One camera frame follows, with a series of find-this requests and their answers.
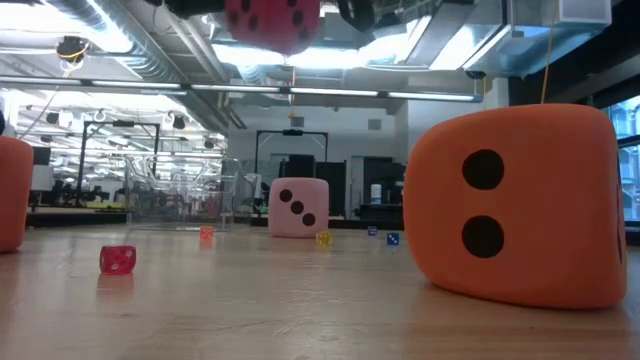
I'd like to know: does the large red foam die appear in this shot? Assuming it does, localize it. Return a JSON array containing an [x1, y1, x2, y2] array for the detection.
[[224, 0, 321, 56]]

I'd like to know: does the large pink foam die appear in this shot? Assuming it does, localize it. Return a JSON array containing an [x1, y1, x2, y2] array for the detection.
[[267, 176, 330, 239]]

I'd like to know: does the large orange foam die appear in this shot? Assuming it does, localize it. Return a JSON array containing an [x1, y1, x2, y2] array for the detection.
[[0, 135, 35, 254], [402, 103, 629, 310]]

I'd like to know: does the small red translucent die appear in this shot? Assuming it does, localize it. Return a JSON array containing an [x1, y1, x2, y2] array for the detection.
[[99, 244, 137, 276]]

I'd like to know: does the long linear ceiling light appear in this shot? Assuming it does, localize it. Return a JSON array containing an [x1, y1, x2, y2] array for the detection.
[[0, 74, 484, 104]]

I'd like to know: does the black cabinet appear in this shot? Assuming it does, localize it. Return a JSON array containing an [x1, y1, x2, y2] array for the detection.
[[362, 157, 407, 221]]

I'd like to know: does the clear acrylic box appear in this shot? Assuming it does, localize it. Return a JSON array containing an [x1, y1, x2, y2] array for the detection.
[[123, 154, 240, 233]]

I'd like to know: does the black framed window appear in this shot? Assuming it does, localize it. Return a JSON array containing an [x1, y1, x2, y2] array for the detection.
[[602, 94, 640, 222]]

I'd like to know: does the black ceiling cable reel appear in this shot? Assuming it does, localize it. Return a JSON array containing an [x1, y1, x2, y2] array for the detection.
[[54, 35, 92, 65]]

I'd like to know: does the black metal rig frame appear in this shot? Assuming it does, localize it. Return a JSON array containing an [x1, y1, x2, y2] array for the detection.
[[77, 119, 162, 209]]

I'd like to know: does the silver ventilation duct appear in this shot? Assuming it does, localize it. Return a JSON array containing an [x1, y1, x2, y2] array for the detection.
[[404, 0, 614, 78]]

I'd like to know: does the yellow hanging cable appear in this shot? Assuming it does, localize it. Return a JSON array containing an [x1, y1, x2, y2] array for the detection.
[[540, 0, 558, 105]]

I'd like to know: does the black aluminium table frame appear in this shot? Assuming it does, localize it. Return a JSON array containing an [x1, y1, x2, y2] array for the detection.
[[24, 209, 640, 246]]

